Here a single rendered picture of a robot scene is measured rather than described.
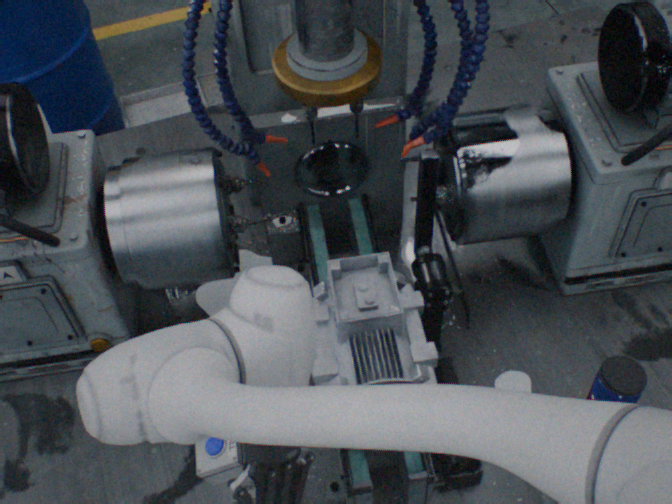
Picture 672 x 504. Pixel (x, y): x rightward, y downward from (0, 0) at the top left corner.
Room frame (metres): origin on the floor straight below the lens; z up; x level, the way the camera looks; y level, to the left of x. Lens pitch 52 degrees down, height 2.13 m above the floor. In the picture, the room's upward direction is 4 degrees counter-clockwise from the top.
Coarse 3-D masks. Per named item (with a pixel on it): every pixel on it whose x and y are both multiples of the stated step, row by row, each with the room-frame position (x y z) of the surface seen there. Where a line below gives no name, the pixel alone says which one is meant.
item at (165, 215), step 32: (128, 160) 1.01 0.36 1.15; (160, 160) 1.00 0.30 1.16; (192, 160) 0.99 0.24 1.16; (128, 192) 0.92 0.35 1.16; (160, 192) 0.92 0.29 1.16; (192, 192) 0.92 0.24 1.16; (224, 192) 0.97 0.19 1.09; (128, 224) 0.88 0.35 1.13; (160, 224) 0.87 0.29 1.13; (192, 224) 0.87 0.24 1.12; (224, 224) 0.89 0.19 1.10; (128, 256) 0.85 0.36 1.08; (160, 256) 0.84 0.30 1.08; (192, 256) 0.85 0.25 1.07; (224, 256) 0.85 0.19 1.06; (160, 288) 0.85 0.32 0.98
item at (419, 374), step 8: (400, 280) 0.75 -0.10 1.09; (320, 288) 0.75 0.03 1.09; (400, 288) 0.75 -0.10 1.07; (320, 296) 0.74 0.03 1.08; (328, 296) 0.74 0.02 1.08; (416, 368) 0.59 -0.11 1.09; (424, 368) 0.59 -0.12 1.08; (416, 376) 0.57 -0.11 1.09; (424, 376) 0.57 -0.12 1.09; (328, 384) 0.58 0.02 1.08; (336, 384) 0.57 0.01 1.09; (344, 384) 0.57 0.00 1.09
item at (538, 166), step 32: (480, 128) 1.02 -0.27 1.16; (512, 128) 1.01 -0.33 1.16; (544, 128) 1.01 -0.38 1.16; (416, 160) 1.05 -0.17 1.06; (448, 160) 1.01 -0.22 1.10; (480, 160) 0.96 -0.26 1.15; (512, 160) 0.95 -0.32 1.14; (544, 160) 0.95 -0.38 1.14; (448, 192) 0.95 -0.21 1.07; (480, 192) 0.91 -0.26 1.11; (512, 192) 0.92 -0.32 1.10; (544, 192) 0.92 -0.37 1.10; (448, 224) 0.95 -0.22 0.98; (480, 224) 0.89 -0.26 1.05; (512, 224) 0.90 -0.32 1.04; (544, 224) 0.90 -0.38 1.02
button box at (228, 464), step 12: (204, 444) 0.50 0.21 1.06; (228, 444) 0.49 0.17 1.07; (240, 444) 0.49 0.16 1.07; (204, 456) 0.48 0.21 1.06; (216, 456) 0.48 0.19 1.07; (228, 456) 0.47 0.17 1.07; (240, 456) 0.47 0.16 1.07; (204, 468) 0.46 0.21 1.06; (216, 468) 0.46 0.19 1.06; (228, 468) 0.46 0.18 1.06; (240, 468) 0.46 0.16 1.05; (216, 480) 0.46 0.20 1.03; (228, 480) 0.46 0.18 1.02
